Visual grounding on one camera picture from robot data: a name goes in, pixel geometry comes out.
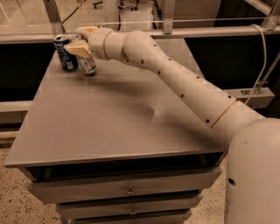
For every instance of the bottom grey drawer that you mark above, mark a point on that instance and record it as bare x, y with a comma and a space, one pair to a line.
167, 217

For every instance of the middle grey drawer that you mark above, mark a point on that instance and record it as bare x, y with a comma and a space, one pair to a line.
129, 206

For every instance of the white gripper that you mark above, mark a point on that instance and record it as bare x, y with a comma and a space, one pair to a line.
96, 41

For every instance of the silver blue redbull can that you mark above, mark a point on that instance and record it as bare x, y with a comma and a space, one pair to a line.
86, 60

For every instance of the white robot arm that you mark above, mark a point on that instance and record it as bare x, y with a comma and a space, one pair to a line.
253, 141

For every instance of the top grey drawer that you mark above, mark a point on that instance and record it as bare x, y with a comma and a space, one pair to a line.
124, 186

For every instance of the grey drawer cabinet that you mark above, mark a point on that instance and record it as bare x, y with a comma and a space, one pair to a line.
120, 122

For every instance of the blue pepsi can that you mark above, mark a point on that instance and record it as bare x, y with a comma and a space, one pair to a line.
68, 61

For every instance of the grey drawer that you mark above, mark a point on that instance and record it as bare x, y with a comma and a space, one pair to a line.
129, 206
167, 217
124, 186

